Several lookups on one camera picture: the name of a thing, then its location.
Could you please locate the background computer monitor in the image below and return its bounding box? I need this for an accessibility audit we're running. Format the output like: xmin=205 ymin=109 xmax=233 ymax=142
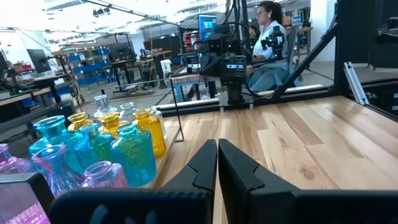
xmin=26 ymin=49 xmax=53 ymax=74

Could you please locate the teal diamond-pattern glass vase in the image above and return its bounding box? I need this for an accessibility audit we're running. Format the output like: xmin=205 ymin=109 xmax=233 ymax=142
xmin=74 ymin=123 xmax=115 ymax=170

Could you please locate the blue-screen computer monitor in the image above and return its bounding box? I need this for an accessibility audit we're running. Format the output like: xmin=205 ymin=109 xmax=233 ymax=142
xmin=198 ymin=14 xmax=218 ymax=40

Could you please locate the wooden shelf with black frame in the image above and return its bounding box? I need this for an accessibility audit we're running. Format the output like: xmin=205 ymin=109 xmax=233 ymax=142
xmin=0 ymin=77 xmax=185 ymax=190

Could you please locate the pink fine-ribbed glass jar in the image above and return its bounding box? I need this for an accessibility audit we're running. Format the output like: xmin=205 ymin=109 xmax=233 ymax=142
xmin=81 ymin=161 xmax=129 ymax=190

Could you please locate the pink ribbed glass bottle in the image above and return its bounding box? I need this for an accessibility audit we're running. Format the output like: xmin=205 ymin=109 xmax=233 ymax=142
xmin=0 ymin=142 xmax=35 ymax=175

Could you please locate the black rig frame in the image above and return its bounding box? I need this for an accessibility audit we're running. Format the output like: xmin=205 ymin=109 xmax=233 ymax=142
xmin=155 ymin=0 xmax=398 ymax=122

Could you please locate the yellow ribbed tapered glass vase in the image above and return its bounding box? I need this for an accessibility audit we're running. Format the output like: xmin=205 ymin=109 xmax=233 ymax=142
xmin=67 ymin=111 xmax=95 ymax=131

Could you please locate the clear ribbed glass bottle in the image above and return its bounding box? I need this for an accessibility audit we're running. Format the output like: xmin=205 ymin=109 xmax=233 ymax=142
xmin=93 ymin=94 xmax=118 ymax=119

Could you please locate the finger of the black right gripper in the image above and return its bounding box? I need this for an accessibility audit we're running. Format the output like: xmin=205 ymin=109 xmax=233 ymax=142
xmin=200 ymin=55 xmax=213 ymax=77
xmin=212 ymin=55 xmax=224 ymax=77

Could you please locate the blue storage shelf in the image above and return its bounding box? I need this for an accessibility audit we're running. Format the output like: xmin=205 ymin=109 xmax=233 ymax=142
xmin=63 ymin=45 xmax=113 ymax=87

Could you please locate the background black table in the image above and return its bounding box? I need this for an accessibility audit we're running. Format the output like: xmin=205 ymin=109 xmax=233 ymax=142
xmin=105 ymin=49 xmax=174 ymax=94

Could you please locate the silver aluminium bracket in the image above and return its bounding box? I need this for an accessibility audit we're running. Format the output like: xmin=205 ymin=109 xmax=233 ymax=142
xmin=343 ymin=61 xmax=370 ymax=106

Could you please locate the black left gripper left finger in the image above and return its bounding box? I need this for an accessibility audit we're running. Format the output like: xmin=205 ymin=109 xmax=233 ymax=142
xmin=162 ymin=138 xmax=218 ymax=224

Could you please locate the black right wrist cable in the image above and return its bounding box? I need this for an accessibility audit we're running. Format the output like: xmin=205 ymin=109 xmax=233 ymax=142
xmin=222 ymin=21 xmax=250 ymax=46

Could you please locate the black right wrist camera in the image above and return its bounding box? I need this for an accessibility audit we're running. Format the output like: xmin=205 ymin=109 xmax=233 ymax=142
xmin=205 ymin=24 xmax=233 ymax=54

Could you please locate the blue-legged background table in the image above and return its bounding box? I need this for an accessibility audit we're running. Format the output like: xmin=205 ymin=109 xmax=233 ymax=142
xmin=170 ymin=73 xmax=218 ymax=103

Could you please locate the black curtain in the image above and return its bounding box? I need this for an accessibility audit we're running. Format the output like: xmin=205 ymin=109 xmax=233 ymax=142
xmin=337 ymin=0 xmax=398 ymax=69

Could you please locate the background wooden-top desk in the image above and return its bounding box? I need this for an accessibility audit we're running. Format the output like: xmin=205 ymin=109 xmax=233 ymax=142
xmin=0 ymin=73 xmax=73 ymax=108

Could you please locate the tall teal pebbled glass vase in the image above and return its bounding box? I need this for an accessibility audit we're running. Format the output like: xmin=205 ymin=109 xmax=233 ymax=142
xmin=27 ymin=114 xmax=82 ymax=158

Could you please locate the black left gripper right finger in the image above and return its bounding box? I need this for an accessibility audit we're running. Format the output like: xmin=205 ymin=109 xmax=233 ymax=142
xmin=218 ymin=138 xmax=299 ymax=224

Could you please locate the pink fluted bulbous glass vase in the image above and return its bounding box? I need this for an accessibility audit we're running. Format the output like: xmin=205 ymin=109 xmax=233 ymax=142
xmin=30 ymin=144 xmax=83 ymax=199

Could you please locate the clear wide-fluted glass jar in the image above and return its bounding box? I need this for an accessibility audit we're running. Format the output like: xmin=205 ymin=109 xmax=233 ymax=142
xmin=119 ymin=101 xmax=140 ymax=123

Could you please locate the teal ring-embossed glass bottle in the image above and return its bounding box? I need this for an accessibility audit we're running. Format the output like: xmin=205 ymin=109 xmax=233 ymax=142
xmin=110 ymin=123 xmax=158 ymax=188

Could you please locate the yellow diamond-pattern glass vase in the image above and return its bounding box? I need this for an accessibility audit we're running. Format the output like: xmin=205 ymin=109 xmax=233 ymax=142
xmin=98 ymin=111 xmax=130 ymax=139

